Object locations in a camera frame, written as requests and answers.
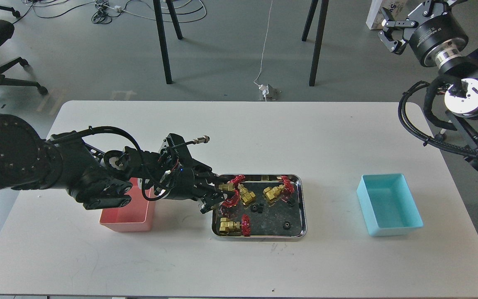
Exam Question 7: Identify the black table leg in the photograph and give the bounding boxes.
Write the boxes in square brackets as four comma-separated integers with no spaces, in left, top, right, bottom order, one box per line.
[301,0,329,87]
[152,0,183,84]

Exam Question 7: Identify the white cardboard box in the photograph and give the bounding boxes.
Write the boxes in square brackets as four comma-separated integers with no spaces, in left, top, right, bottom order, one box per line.
[366,0,408,30]

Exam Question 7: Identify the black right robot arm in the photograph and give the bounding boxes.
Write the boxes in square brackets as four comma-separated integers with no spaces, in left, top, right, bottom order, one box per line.
[378,0,478,172]

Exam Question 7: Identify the white power adapter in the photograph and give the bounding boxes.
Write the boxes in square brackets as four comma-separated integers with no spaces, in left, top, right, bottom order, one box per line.
[258,84,278,101]

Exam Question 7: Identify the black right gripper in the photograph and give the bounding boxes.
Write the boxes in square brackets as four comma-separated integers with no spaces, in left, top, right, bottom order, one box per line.
[378,0,470,68]

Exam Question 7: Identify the light blue plastic box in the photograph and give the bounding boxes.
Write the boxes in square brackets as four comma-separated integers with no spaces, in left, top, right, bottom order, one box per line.
[356,173,424,237]

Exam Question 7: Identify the brass valve red handle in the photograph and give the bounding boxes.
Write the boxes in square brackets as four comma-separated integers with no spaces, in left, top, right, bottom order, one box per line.
[218,214,251,237]
[218,182,240,208]
[231,174,257,206]
[263,175,295,205]

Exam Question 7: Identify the pink plastic box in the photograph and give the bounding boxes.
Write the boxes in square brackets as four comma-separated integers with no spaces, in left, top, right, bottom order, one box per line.
[99,178,156,232]

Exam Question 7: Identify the metal tray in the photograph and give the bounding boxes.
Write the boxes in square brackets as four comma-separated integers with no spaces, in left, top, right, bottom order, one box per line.
[210,174,307,240]

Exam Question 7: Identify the white cable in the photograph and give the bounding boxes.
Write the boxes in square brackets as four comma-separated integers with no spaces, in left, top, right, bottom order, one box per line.
[254,0,274,88]

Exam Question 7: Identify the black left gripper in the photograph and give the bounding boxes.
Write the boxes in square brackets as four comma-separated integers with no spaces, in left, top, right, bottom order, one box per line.
[154,134,235,214]

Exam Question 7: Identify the black floor cables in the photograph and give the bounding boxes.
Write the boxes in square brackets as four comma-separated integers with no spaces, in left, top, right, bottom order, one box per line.
[0,0,207,25]

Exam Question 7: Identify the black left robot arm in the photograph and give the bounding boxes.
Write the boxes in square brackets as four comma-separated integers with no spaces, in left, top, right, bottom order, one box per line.
[0,114,234,213]

